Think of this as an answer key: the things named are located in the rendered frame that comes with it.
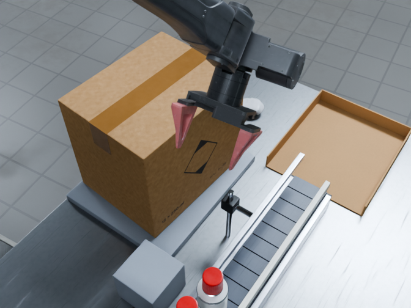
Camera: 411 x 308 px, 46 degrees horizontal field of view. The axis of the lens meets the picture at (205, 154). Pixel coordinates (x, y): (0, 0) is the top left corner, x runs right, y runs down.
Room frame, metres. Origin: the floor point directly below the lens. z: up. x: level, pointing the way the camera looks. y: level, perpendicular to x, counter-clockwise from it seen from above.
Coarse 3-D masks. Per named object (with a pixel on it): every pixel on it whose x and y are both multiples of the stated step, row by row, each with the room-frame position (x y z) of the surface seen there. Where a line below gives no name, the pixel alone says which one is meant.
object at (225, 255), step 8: (296, 160) 0.68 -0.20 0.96; (288, 168) 0.66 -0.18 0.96; (296, 168) 0.67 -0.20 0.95; (288, 176) 0.64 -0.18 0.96; (280, 184) 0.62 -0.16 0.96; (272, 192) 0.59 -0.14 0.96; (264, 200) 0.57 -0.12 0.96; (264, 208) 0.56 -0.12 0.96; (256, 216) 0.54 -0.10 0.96; (248, 224) 0.52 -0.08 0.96; (240, 232) 0.50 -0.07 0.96; (232, 240) 0.48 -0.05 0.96; (240, 240) 0.49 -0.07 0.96; (232, 248) 0.46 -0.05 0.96; (224, 256) 0.45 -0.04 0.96; (216, 264) 0.43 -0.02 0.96; (192, 296) 0.37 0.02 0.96
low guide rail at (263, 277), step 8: (328, 184) 0.65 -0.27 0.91; (320, 192) 0.63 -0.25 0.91; (312, 200) 0.61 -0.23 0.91; (312, 208) 0.59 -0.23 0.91; (304, 216) 0.57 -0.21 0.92; (296, 224) 0.55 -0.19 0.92; (296, 232) 0.53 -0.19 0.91; (288, 240) 0.51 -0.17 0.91; (280, 248) 0.49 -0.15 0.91; (280, 256) 0.47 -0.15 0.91; (272, 264) 0.46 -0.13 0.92; (264, 272) 0.44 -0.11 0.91; (256, 280) 0.42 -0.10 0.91; (264, 280) 0.42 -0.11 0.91; (256, 288) 0.41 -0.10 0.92; (248, 296) 0.39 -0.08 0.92; (240, 304) 0.37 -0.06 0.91; (248, 304) 0.38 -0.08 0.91
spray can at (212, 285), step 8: (208, 272) 0.35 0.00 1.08; (216, 272) 0.35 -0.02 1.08; (200, 280) 0.36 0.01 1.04; (208, 280) 0.34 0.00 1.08; (216, 280) 0.34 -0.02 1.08; (224, 280) 0.36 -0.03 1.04; (200, 288) 0.34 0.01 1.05; (208, 288) 0.33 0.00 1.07; (216, 288) 0.33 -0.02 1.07; (224, 288) 0.34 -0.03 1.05; (200, 296) 0.33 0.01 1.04; (208, 296) 0.33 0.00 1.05; (216, 296) 0.33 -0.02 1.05; (224, 296) 0.33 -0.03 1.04; (200, 304) 0.33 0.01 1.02; (208, 304) 0.32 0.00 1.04; (216, 304) 0.32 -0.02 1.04; (224, 304) 0.33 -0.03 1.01
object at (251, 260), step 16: (288, 192) 0.65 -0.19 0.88; (304, 192) 0.65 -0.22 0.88; (272, 208) 0.61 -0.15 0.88; (288, 208) 0.61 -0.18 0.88; (304, 208) 0.61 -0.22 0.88; (272, 224) 0.57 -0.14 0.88; (288, 224) 0.57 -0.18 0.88; (304, 224) 0.57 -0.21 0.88; (256, 240) 0.53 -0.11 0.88; (272, 240) 0.53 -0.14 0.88; (240, 256) 0.49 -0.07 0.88; (256, 256) 0.49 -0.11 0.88; (272, 256) 0.49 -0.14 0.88; (224, 272) 0.46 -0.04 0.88; (240, 272) 0.46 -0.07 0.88; (256, 272) 0.46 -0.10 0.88; (272, 272) 0.46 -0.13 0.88; (240, 288) 0.42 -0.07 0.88
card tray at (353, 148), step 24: (336, 96) 0.99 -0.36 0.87; (312, 120) 0.93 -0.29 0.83; (336, 120) 0.93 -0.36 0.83; (360, 120) 0.93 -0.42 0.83; (384, 120) 0.91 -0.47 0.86; (288, 144) 0.84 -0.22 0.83; (312, 144) 0.84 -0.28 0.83; (336, 144) 0.84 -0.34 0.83; (360, 144) 0.84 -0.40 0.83; (384, 144) 0.84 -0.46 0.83; (312, 168) 0.76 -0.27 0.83; (336, 168) 0.76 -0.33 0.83; (360, 168) 0.76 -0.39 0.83; (384, 168) 0.76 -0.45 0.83; (336, 192) 0.69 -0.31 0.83; (360, 192) 0.69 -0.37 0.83
